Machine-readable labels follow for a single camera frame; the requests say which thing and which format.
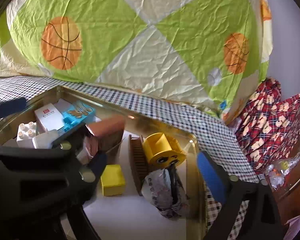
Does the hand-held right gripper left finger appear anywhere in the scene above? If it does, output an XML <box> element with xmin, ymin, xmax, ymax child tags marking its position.
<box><xmin>60</xmin><ymin>152</ymin><xmax>108</xmax><ymax>240</ymax></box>

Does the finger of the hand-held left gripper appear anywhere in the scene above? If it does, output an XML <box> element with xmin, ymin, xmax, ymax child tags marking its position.
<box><xmin>0</xmin><ymin>124</ymin><xmax>97</xmax><ymax>222</ymax></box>
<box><xmin>0</xmin><ymin>97</ymin><xmax>27</xmax><ymax>119</ymax></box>

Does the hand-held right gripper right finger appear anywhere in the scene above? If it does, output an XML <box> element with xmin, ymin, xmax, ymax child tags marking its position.
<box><xmin>196</xmin><ymin>151</ymin><xmax>283</xmax><ymax>240</ymax></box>

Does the yellow building block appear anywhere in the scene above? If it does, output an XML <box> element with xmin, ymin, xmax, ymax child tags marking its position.
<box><xmin>100</xmin><ymin>164</ymin><xmax>126</xmax><ymax>197</ymax></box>

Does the white pink small packet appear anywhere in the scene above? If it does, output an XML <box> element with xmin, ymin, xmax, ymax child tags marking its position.
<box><xmin>76</xmin><ymin>134</ymin><xmax>100</xmax><ymax>166</ymax></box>

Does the brown framed box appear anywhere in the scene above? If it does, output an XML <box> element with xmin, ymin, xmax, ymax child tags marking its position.
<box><xmin>86</xmin><ymin>116</ymin><xmax>126</xmax><ymax>164</ymax></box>

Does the gold tin box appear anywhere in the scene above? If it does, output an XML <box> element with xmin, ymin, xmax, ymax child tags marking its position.
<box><xmin>0</xmin><ymin>85</ymin><xmax>208</xmax><ymax>240</ymax></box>

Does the white building block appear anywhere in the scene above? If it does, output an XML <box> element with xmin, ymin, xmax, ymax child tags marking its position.
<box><xmin>16</xmin><ymin>121</ymin><xmax>60</xmax><ymax>150</ymax></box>

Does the brown wooden comb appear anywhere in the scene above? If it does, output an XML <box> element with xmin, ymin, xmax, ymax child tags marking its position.
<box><xmin>128</xmin><ymin>134</ymin><xmax>151</xmax><ymax>197</ymax></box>

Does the white cardboard box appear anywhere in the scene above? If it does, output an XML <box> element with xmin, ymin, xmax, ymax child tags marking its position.
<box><xmin>34</xmin><ymin>103</ymin><xmax>66</xmax><ymax>133</ymax></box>

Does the blue toy tray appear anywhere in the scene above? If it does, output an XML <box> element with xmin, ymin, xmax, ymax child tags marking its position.
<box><xmin>62</xmin><ymin>100</ymin><xmax>96</xmax><ymax>132</ymax></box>

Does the yellow cylinder face toy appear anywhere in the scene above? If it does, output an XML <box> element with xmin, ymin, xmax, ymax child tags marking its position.
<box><xmin>142</xmin><ymin>132</ymin><xmax>187</xmax><ymax>167</ymax></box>

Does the white paper lining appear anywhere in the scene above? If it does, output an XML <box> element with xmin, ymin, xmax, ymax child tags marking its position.
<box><xmin>0</xmin><ymin>99</ymin><xmax>203</xmax><ymax>240</ymax></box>

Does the clear plastic bag of toys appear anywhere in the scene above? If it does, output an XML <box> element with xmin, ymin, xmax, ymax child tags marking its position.
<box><xmin>264</xmin><ymin>151</ymin><xmax>300</xmax><ymax>193</ymax></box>

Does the red plaid bear-print cloth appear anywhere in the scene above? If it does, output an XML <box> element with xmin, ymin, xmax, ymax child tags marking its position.
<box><xmin>226</xmin><ymin>78</ymin><xmax>282</xmax><ymax>142</ymax></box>
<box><xmin>240</xmin><ymin>94</ymin><xmax>300</xmax><ymax>171</ymax></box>

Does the checkered tablecloth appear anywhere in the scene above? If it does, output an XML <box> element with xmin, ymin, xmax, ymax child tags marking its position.
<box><xmin>0</xmin><ymin>76</ymin><xmax>267</xmax><ymax>240</ymax></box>

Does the pink plastic bag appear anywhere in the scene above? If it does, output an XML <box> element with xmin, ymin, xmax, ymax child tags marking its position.
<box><xmin>283</xmin><ymin>215</ymin><xmax>300</xmax><ymax>240</ymax></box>

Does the basketball print bed sheet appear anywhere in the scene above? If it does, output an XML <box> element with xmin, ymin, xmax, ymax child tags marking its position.
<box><xmin>0</xmin><ymin>0</ymin><xmax>272</xmax><ymax>122</ymax></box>

